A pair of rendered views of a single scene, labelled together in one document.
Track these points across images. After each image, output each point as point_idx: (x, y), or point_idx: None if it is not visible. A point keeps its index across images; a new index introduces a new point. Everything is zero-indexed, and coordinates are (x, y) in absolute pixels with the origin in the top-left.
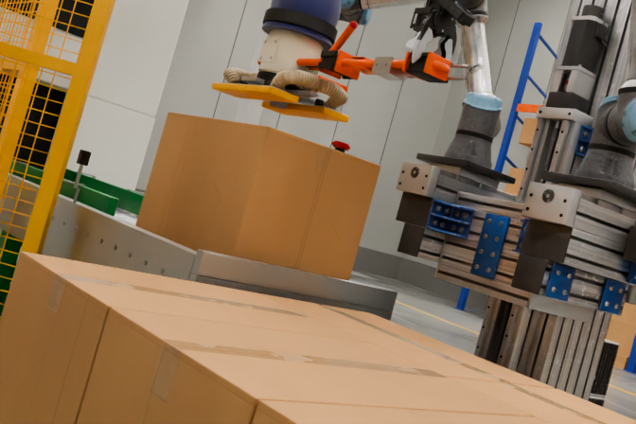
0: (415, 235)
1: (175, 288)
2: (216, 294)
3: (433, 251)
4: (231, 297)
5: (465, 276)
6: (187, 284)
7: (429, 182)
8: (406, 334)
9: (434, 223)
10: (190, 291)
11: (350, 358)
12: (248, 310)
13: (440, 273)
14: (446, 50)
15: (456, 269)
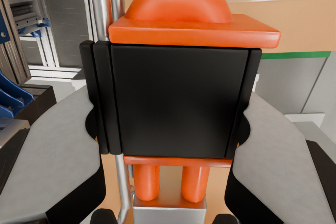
0: (44, 104)
1: (313, 14)
2: (281, 16)
3: (27, 88)
4: (270, 15)
5: (15, 45)
6: (284, 37)
7: (16, 130)
8: None
9: (22, 98)
10: (306, 9)
11: None
12: None
13: (27, 73)
14: (83, 136)
15: (16, 59)
